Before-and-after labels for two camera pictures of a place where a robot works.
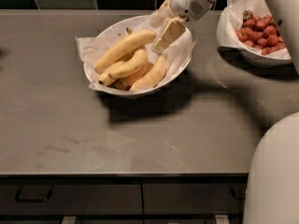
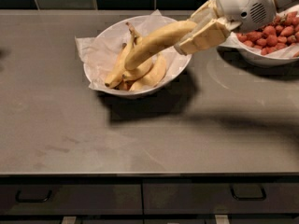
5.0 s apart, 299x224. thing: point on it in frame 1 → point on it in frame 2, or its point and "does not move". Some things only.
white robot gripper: x=188 y=1 → x=246 y=4
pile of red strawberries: x=261 y=33 does not move
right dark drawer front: x=192 y=199 does not move
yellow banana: x=106 y=79 → x=117 y=72
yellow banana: x=153 y=77 does not move
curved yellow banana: x=131 y=67 → x=139 y=72
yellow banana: x=122 y=47 → x=163 y=36
